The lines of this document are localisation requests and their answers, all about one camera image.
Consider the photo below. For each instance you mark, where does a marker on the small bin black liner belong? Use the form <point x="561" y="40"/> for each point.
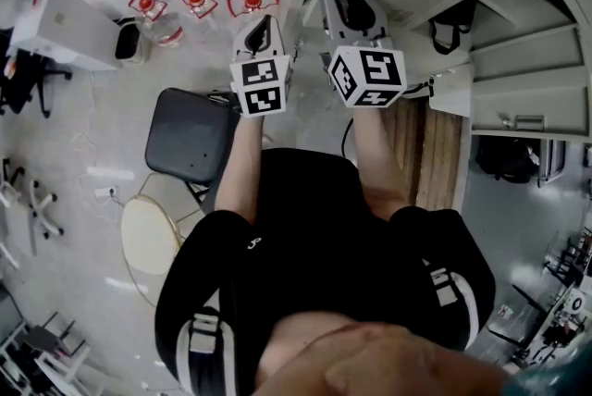
<point x="127" y="42"/>

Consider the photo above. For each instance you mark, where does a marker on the person's face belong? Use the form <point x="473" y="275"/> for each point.
<point x="379" y="362"/>

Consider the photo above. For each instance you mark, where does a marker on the black folding chair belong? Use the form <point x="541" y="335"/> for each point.
<point x="185" y="135"/>

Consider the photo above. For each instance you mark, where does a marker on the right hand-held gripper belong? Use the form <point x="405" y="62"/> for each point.
<point x="370" y="75"/>

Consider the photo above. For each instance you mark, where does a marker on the black fabric bag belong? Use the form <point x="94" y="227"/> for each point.
<point x="455" y="21"/>

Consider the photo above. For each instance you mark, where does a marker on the person's left forearm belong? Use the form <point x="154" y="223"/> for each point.
<point x="240" y="167"/>

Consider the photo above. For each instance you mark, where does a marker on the person's black shirt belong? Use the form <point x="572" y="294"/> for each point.
<point x="324" y="255"/>

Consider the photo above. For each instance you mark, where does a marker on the white cardboard box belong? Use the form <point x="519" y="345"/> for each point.
<point x="60" y="19"/>

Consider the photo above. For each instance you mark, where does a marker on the white power strip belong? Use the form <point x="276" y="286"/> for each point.
<point x="105" y="193"/>

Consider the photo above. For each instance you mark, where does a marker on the white office chair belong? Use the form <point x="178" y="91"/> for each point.
<point x="41" y="206"/>

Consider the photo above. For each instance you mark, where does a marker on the grey metal case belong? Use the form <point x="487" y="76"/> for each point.
<point x="552" y="163"/>

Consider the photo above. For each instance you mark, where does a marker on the black backpack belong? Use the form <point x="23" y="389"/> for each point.
<point x="504" y="160"/>

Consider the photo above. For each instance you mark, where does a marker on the person's right forearm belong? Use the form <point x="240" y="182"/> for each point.
<point x="379" y="163"/>

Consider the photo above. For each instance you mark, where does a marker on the black office chair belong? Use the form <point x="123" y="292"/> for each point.
<point x="23" y="79"/>

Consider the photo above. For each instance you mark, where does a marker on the black metal stool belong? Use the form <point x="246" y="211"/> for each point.
<point x="39" y="338"/>

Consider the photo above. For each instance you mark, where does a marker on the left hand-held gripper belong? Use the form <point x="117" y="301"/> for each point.
<point x="261" y="86"/>

